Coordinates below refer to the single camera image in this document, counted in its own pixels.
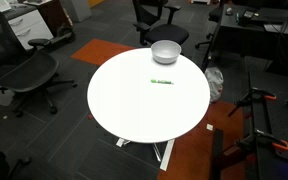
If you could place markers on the dark wooden cabinet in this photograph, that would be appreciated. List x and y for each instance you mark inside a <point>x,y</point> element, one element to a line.
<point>52,13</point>

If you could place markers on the black robot workbench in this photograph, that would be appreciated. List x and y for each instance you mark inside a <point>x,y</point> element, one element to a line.
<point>280,133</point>

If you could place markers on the black mesh office chair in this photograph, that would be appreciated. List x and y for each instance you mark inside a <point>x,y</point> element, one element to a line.
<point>27,71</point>

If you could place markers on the small teal bottle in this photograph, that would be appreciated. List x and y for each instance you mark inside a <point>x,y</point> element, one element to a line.
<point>237,18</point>

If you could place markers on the black desk device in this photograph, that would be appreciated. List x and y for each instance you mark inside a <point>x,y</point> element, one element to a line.
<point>249,14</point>

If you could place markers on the black padded office chair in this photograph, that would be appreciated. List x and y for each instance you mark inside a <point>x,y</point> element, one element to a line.
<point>167,33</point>

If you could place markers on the grey bin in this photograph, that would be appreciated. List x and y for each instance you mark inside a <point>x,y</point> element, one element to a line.
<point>77,10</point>

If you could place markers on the black office desk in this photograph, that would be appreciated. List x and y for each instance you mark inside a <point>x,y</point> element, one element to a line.
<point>237,36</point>

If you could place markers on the black swivel chair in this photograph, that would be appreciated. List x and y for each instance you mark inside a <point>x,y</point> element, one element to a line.
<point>215,15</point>

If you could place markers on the black scooter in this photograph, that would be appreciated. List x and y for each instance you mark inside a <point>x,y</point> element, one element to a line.
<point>64,33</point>

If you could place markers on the grey laptop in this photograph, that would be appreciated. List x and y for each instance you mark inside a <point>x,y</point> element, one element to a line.
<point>284,28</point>

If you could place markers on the white drawer cabinet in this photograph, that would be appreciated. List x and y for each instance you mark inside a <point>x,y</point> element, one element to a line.
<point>30,28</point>

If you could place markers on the grey computer mouse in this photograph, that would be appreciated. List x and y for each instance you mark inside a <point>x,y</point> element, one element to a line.
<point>229,11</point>

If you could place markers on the white bowl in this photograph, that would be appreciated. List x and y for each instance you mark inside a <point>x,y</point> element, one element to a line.
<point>165,50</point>

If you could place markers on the white plastic bag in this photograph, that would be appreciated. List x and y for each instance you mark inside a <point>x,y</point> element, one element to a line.
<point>214,83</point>

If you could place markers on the white table base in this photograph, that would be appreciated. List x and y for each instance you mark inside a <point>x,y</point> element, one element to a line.
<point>167,155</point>

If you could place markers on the green Expo marker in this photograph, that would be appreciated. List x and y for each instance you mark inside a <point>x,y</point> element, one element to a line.
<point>162,81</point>

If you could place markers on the small white floor tag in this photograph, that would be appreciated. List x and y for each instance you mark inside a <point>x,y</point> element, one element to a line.
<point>210,127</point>

